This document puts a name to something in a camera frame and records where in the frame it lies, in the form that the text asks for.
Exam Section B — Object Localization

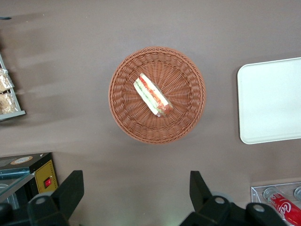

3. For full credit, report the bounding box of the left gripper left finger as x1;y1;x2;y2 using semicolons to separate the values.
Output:
27;170;85;226

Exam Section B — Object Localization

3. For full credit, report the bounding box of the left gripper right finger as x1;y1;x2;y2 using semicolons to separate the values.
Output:
180;170;288;226

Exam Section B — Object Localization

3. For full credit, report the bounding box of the triangle sandwich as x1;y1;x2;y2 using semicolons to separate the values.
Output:
133;73;174;118

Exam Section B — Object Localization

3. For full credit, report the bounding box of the beige plastic tray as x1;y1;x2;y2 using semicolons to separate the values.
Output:
237;57;301;145

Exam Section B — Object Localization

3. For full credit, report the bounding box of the brown round wicker basket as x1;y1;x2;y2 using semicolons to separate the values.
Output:
108;46;207;145

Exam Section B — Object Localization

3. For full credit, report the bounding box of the black food warmer yellow panel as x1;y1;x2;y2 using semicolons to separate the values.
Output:
0;152;59;212

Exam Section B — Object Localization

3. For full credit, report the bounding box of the clear acrylic bottle rack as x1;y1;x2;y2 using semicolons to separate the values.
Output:
250;181;301;226

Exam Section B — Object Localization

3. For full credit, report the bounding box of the grey metal snack rack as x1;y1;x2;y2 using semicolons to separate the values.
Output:
0;53;26;122

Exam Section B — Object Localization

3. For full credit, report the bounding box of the clear bag of crackers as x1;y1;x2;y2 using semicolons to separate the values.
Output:
0;68;15;94
0;92;19;115

